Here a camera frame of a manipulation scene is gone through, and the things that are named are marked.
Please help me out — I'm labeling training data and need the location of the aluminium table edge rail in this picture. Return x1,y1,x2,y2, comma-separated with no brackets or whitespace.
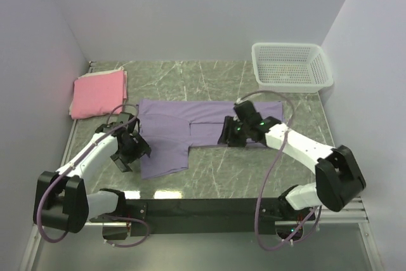
18,61,96,271

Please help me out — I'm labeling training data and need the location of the purple t shirt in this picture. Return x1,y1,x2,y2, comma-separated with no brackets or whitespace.
136,98,284,180

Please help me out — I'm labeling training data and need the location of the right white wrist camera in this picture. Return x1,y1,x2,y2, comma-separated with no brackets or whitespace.
234,99,246,106

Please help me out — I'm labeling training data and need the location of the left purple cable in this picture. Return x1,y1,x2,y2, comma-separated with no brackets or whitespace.
37,104,142,242

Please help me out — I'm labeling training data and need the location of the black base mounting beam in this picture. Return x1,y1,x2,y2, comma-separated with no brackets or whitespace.
89,197,318,241

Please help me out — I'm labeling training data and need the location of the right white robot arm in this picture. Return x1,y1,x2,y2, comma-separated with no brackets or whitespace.
218,101,366,220

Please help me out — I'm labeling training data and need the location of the folded pink t shirt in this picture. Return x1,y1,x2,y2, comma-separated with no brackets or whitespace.
70,70,125,121

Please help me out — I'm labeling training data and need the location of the white perforated plastic basket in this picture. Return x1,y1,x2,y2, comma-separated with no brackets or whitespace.
251,43,334,93

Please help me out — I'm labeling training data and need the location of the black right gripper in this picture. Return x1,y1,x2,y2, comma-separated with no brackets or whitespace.
216,116,250,148

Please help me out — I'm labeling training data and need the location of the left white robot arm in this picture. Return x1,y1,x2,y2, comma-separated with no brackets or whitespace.
33,112,152,233

